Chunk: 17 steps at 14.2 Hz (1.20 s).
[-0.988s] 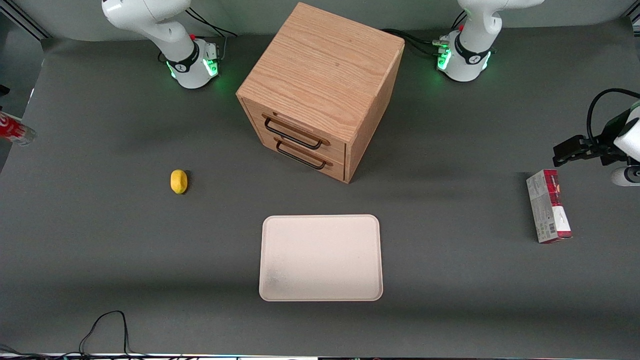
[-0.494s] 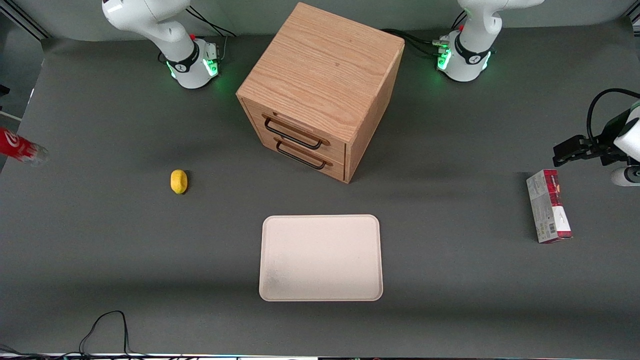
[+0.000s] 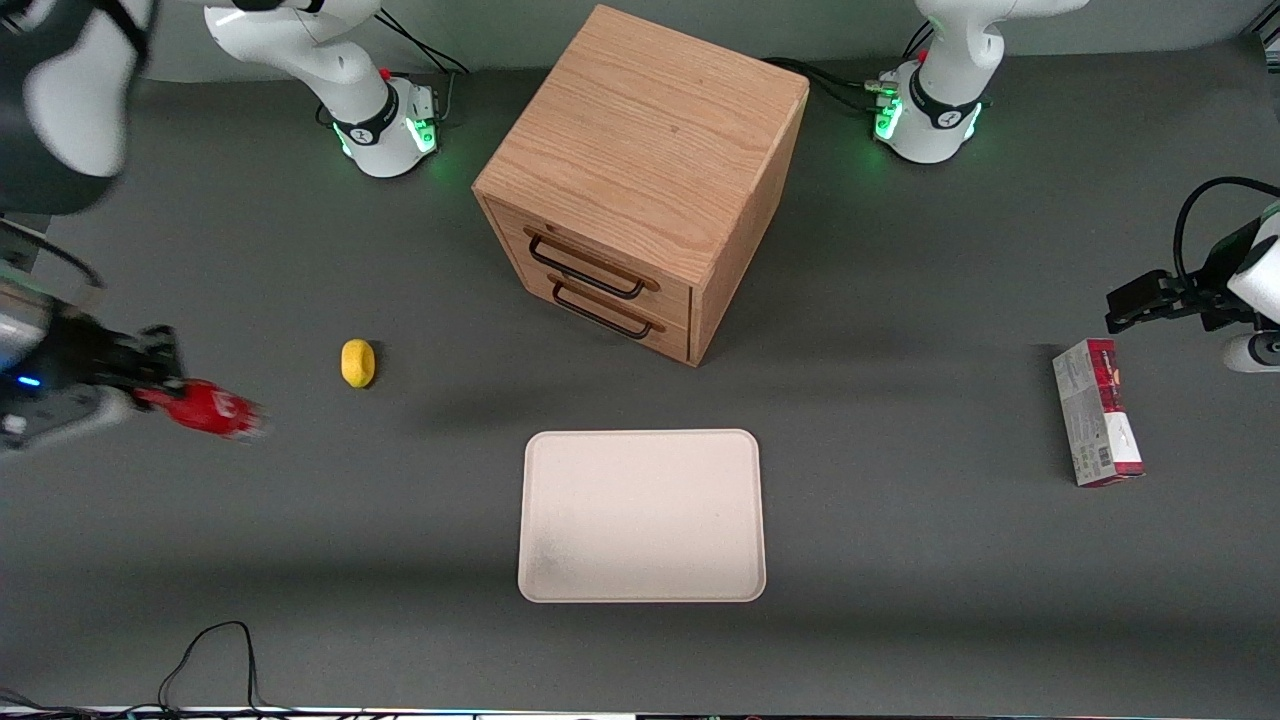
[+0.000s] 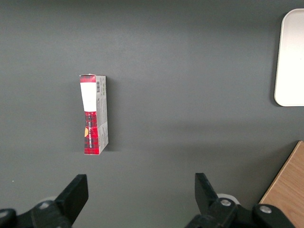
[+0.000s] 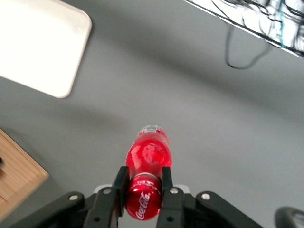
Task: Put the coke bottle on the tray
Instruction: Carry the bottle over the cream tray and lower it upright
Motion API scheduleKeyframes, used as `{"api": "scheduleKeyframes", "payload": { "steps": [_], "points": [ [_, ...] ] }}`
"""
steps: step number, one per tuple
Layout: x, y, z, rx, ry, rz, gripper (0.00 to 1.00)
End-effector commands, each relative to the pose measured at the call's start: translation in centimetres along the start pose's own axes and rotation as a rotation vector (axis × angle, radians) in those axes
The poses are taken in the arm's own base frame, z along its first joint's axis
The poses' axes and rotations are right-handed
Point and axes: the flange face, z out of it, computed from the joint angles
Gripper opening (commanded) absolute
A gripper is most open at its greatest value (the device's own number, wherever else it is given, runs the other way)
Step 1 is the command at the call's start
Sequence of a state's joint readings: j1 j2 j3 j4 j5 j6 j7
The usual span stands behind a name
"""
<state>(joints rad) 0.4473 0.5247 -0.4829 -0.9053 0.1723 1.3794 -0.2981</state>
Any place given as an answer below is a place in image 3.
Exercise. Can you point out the yellow lemon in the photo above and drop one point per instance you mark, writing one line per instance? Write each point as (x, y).
(358, 363)

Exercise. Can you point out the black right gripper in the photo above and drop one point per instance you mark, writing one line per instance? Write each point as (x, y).
(92, 357)

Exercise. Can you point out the red tartan cardboard box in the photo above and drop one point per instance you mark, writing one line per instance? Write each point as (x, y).
(1095, 420)

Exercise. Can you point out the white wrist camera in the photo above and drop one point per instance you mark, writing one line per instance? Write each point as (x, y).
(60, 418)
(1252, 352)

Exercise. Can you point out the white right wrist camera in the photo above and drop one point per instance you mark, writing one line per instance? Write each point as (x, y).
(60, 418)

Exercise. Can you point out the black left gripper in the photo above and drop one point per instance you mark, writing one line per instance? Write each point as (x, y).
(1178, 296)

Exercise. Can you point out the red coke bottle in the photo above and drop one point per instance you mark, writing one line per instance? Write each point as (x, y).
(210, 410)

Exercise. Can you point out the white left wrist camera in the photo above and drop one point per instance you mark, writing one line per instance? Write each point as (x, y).
(1252, 352)

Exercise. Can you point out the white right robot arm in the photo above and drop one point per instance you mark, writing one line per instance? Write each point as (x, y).
(80, 100)

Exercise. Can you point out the beige rectangular tray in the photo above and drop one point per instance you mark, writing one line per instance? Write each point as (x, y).
(642, 515)

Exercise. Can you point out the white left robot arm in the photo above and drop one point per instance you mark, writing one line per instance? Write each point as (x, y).
(940, 120)

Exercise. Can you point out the wooden drawer cabinet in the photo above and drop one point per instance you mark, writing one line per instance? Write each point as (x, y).
(650, 130)

